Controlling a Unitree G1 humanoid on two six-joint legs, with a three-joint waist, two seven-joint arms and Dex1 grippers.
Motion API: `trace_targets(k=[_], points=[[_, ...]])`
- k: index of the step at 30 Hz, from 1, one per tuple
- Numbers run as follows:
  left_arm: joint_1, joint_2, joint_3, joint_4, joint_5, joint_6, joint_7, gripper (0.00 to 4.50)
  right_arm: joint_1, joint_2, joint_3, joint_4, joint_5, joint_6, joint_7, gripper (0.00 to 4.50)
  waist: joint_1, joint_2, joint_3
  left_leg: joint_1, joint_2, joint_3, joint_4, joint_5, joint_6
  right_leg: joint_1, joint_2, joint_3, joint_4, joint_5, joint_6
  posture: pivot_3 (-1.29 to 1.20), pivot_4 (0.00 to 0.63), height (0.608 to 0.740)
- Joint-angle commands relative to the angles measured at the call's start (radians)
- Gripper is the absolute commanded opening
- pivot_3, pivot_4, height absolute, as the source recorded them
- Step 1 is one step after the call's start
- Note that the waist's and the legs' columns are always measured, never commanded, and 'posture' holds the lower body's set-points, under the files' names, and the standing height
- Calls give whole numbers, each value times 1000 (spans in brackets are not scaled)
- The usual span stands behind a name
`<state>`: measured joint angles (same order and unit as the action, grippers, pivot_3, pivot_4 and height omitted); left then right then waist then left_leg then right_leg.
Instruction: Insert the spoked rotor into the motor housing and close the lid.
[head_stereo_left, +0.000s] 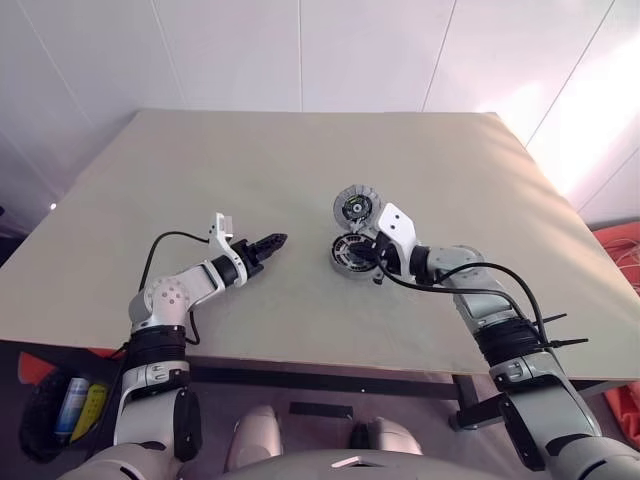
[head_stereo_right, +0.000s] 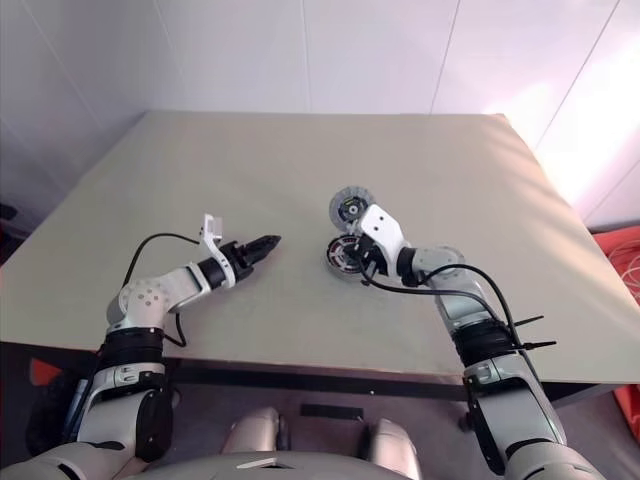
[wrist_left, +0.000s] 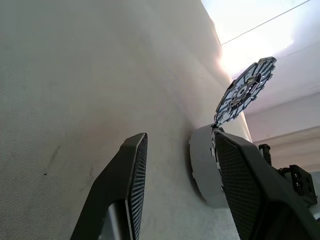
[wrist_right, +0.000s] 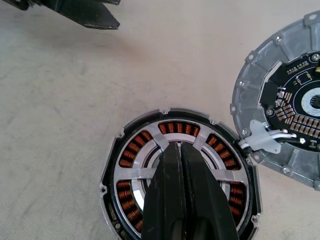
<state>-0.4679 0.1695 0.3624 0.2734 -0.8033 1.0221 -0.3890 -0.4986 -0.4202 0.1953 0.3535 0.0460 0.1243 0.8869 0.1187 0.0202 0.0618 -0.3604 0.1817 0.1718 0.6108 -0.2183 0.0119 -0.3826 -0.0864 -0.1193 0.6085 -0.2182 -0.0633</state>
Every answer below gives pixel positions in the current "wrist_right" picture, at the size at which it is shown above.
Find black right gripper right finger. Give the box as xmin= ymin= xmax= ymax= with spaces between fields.
xmin=181 ymin=142 xmax=238 ymax=240

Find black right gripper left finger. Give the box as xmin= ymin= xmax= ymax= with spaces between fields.
xmin=141 ymin=141 xmax=187 ymax=240

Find motor stator housing copper coils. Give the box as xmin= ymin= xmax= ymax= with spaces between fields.
xmin=98 ymin=107 xmax=263 ymax=240

